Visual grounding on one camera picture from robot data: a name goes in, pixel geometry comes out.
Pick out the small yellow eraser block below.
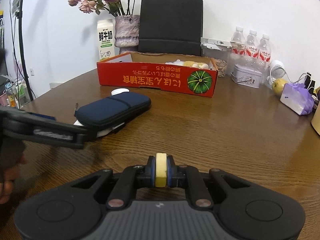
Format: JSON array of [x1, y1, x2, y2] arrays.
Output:
[[155, 153, 167, 188]]

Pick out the white yellow plush sheep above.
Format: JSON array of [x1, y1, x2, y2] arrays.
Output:
[[165, 60, 210, 69]]

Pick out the person's left hand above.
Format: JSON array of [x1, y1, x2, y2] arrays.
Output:
[[1, 155, 27, 204]]

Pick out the white paper under case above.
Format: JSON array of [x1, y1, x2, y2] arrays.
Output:
[[73, 119, 126, 138]]

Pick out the navy blue zip case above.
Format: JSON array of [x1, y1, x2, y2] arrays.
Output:
[[74, 92, 151, 132]]

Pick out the white round jar lid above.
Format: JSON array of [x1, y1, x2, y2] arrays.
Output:
[[111, 88, 130, 96]]

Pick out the orange cardboard tray box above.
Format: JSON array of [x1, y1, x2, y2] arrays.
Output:
[[97, 52, 218, 98]]

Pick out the black light stand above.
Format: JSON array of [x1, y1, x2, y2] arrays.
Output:
[[15, 0, 34, 102]]

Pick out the white floral tin box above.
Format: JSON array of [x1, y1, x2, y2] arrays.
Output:
[[231, 64, 263, 88]]

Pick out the clear container of seeds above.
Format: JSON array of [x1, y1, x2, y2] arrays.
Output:
[[202, 44, 228, 77]]

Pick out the white green milk carton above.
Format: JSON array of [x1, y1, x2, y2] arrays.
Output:
[[97, 19, 115, 60]]

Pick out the white flat cardboard box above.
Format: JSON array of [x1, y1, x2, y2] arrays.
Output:
[[201, 37, 232, 49]]

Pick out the yellow green apple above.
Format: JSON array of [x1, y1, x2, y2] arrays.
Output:
[[272, 78, 287, 96]]

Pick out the left plastic water bottle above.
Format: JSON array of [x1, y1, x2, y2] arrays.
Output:
[[231, 27, 246, 56]]

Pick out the plastic water bottle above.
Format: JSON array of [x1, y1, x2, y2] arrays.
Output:
[[245, 30, 259, 59], [258, 34, 271, 62], [231, 27, 246, 56]]

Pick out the purple tissue pack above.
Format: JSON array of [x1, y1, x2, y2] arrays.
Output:
[[280, 83, 314, 115]]

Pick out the purple mottled ceramic vase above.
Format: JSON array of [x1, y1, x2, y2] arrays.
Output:
[[115, 15, 140, 54]]

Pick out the black paper shopping bag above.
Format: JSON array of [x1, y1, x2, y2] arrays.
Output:
[[138, 0, 203, 56]]

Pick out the small white desk fan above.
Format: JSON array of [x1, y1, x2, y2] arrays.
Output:
[[266, 60, 286, 86]]

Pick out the middle plastic water bottle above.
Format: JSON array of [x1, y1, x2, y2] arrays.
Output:
[[245, 30, 259, 59]]

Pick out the right plastic water bottle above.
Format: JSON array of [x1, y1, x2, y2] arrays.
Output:
[[258, 34, 271, 62]]

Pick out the white charger cables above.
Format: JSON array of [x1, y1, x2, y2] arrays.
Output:
[[287, 72, 318, 93]]

